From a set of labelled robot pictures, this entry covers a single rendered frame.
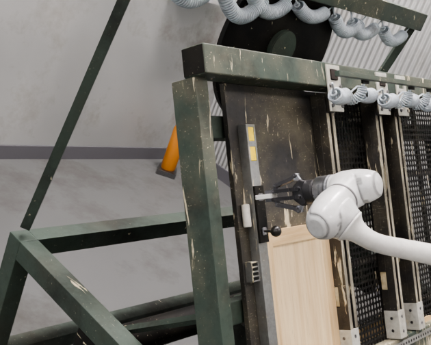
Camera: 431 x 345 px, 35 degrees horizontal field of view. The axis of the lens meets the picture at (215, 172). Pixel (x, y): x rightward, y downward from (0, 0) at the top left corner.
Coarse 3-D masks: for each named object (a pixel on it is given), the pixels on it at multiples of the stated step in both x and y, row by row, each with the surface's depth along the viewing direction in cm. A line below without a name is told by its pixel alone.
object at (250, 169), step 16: (240, 128) 240; (240, 144) 240; (256, 144) 242; (256, 160) 241; (256, 176) 240; (256, 224) 237; (256, 240) 237; (256, 256) 238; (256, 288) 238; (272, 304) 239; (272, 320) 238; (272, 336) 237
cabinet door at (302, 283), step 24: (288, 240) 253; (312, 240) 266; (288, 264) 252; (312, 264) 264; (288, 288) 251; (312, 288) 262; (288, 312) 249; (312, 312) 261; (336, 312) 273; (288, 336) 248; (312, 336) 259; (336, 336) 271
